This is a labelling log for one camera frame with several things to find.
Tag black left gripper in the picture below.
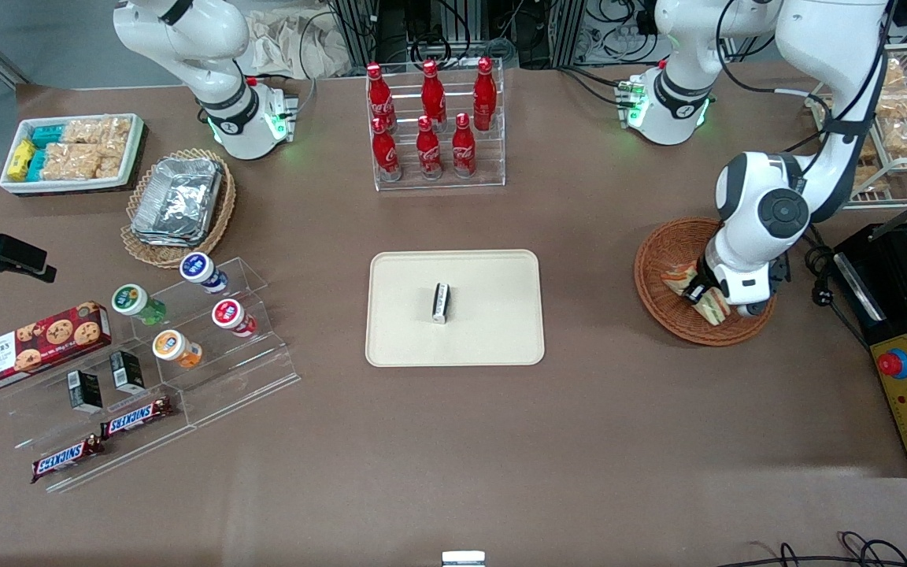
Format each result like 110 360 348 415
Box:
683 254 738 319

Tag triangular sandwich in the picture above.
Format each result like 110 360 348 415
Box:
661 262 730 326

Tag brown round wicker basket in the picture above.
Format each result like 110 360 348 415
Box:
634 217 777 347

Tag light woven oval basket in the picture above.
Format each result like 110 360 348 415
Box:
120 148 237 269

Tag beige plastic serving tray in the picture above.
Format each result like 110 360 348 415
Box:
365 250 546 368

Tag red Walkers cookie box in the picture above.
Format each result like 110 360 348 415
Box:
0 302 113 395

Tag yellow snack packet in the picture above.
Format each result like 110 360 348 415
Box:
8 140 36 183

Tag clear rice cracker pack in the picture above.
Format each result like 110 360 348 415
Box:
43 143 102 181
96 142 128 179
60 117 132 147

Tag small bottle green cap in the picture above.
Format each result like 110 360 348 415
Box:
111 283 168 327

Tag small black carton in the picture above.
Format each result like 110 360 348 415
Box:
68 370 104 415
109 350 146 395

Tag white rectangular snack bin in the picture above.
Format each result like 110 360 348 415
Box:
0 113 147 196

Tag stack of foil trays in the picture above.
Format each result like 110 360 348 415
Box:
131 157 224 249

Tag small bottle orange cap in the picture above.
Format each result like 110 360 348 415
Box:
152 329 205 370

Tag small bottle blue cap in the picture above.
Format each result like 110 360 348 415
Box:
180 252 229 295

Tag Snickers chocolate bar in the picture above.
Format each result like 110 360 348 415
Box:
99 396 176 440
31 435 106 484

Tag black sealing machine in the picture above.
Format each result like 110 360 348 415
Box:
831 223 907 479

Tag red emergency stop button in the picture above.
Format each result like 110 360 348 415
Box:
876 346 907 381

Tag small bottle red cap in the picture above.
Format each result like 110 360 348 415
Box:
212 299 259 339

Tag clear acrylic stepped stand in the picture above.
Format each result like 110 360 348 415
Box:
0 256 302 495

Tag red cola bottle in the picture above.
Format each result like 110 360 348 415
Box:
420 60 448 127
372 117 403 182
472 57 498 132
416 115 444 180
366 63 396 132
452 113 477 179

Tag clear acrylic bottle rack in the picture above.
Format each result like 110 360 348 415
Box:
365 57 506 192

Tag crumpled beige paper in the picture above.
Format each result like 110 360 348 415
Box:
247 6 354 80

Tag black power cable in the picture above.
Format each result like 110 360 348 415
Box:
804 224 873 349

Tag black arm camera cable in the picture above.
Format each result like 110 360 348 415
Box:
716 0 895 178

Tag black floor cables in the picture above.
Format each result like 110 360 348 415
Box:
717 532 907 567

